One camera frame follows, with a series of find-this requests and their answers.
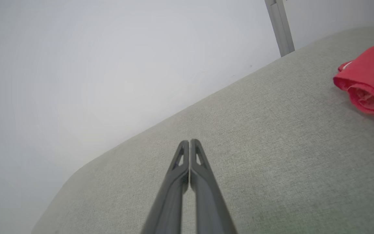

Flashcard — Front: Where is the red garment with white stripes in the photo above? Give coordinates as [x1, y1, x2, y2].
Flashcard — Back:
[333, 38, 374, 126]

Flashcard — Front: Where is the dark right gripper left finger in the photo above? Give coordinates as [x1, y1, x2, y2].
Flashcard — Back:
[141, 140, 190, 234]

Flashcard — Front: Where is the grey fabric sofa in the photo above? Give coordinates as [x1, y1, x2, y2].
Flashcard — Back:
[31, 26, 374, 234]

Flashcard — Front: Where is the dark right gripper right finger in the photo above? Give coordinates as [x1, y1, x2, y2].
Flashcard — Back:
[190, 139, 238, 234]

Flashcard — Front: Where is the grey metal pole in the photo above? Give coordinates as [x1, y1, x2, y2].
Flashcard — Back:
[264, 0, 295, 58]

